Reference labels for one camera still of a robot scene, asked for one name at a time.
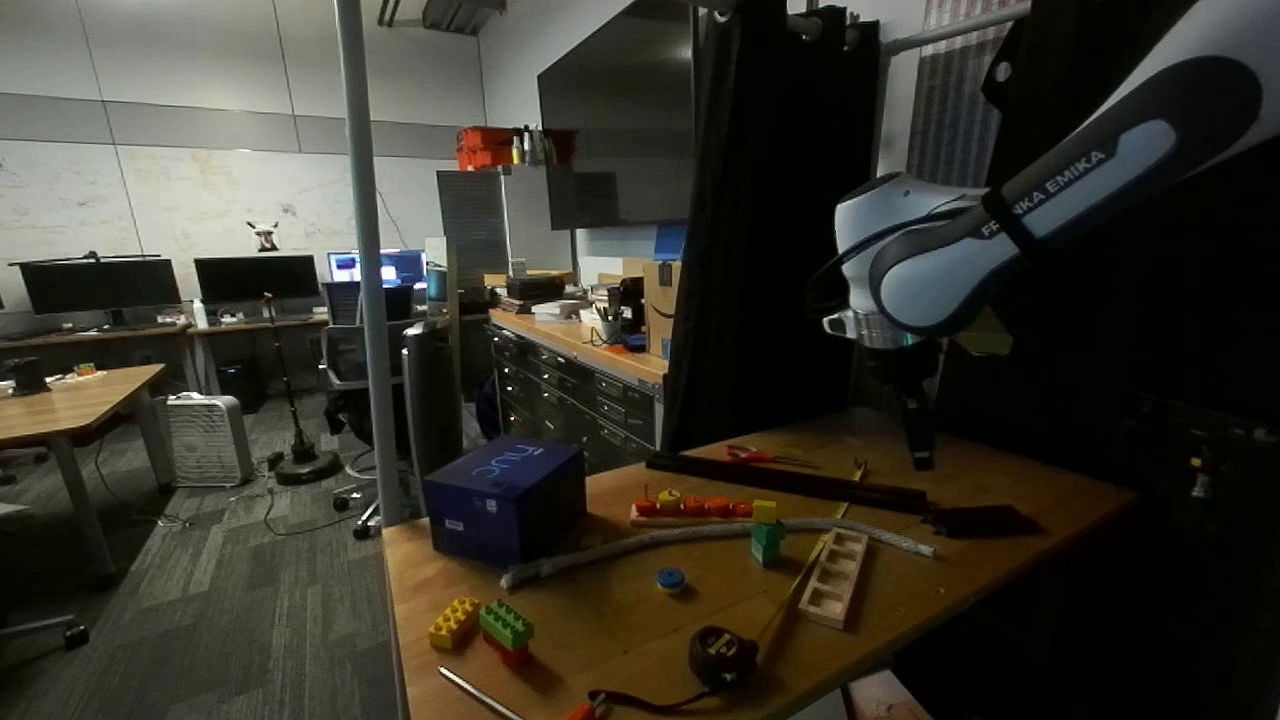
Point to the wooden desk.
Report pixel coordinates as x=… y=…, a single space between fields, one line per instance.
x=66 y=400

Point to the grey metal cabinet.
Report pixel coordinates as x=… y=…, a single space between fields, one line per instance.
x=500 y=221

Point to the large black wall screen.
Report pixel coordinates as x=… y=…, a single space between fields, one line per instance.
x=622 y=122

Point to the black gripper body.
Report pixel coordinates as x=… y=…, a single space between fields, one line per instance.
x=922 y=383

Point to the tall dark bin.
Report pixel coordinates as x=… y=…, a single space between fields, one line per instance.
x=433 y=412

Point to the silver hard case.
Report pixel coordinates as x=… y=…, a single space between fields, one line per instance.
x=209 y=440

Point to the black coffee machine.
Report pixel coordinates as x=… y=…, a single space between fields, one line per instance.
x=622 y=312

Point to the green cylinder block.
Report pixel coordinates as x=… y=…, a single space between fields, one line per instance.
x=767 y=541

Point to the long dark desk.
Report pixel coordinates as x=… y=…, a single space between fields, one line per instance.
x=135 y=335

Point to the red toy brick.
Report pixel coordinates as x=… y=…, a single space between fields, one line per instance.
x=519 y=655

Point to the black office chair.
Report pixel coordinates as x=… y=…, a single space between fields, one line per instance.
x=344 y=362

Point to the wooden slotted tray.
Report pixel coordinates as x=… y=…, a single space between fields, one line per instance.
x=825 y=619

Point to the black computer monitor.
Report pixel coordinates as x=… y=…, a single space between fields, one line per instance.
x=98 y=286
x=257 y=283

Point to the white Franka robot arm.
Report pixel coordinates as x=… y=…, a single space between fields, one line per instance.
x=1067 y=172

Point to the drawer cabinet with wooden top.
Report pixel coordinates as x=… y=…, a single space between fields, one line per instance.
x=574 y=384

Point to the blue cardboard box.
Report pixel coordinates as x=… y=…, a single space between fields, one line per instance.
x=507 y=500

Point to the thin wooden stick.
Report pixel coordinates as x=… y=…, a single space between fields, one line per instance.
x=782 y=621

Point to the yellow toy brick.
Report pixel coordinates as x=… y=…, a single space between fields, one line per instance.
x=455 y=625

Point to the grey window blinds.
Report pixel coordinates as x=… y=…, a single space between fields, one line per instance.
x=945 y=115

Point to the green toy brick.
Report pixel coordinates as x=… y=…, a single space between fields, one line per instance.
x=507 y=625

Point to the lit blue computer monitor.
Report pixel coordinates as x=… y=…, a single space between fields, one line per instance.
x=403 y=265

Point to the orange box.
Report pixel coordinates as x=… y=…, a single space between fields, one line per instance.
x=482 y=148

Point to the black and orange hammer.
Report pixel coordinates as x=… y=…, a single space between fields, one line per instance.
x=800 y=483

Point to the small blue cap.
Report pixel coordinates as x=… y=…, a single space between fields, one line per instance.
x=671 y=581

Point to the thin silver metal rod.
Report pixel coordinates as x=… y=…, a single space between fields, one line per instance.
x=474 y=688

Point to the grey metal pole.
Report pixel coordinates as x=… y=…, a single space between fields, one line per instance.
x=370 y=265

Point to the black curtain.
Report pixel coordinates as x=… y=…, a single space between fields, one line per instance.
x=767 y=224

